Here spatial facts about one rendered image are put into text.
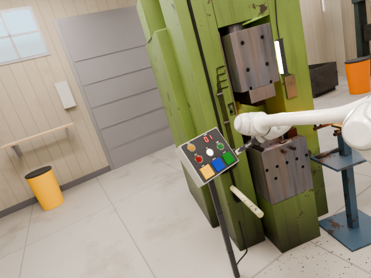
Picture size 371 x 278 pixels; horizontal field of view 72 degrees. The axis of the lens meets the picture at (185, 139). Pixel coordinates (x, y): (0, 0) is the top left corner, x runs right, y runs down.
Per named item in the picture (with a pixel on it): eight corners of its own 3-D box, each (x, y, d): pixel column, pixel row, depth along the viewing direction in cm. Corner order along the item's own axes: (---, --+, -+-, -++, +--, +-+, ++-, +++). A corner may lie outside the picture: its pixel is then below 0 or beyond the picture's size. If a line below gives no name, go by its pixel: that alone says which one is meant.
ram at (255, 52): (290, 77, 183) (280, 19, 172) (242, 92, 177) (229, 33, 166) (260, 78, 223) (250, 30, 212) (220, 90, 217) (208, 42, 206)
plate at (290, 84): (297, 95, 202) (294, 74, 197) (287, 99, 200) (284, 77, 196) (296, 95, 204) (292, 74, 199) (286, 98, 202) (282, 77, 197)
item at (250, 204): (265, 217, 166) (263, 209, 165) (258, 219, 165) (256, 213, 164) (236, 190, 208) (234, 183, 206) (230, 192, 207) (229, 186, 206)
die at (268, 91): (276, 95, 184) (273, 82, 181) (251, 103, 181) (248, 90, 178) (248, 92, 224) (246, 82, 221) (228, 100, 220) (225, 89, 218)
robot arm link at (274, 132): (272, 124, 140) (253, 122, 134) (293, 110, 127) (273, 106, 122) (277, 142, 135) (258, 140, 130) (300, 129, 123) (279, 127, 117)
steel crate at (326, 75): (306, 90, 737) (302, 65, 718) (340, 88, 649) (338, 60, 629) (286, 99, 705) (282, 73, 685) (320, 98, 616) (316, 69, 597)
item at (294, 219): (321, 236, 215) (313, 187, 202) (281, 254, 209) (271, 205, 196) (281, 205, 268) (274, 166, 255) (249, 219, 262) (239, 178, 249)
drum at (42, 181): (65, 195, 472) (51, 163, 454) (67, 203, 435) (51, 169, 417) (41, 206, 455) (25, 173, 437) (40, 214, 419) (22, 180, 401)
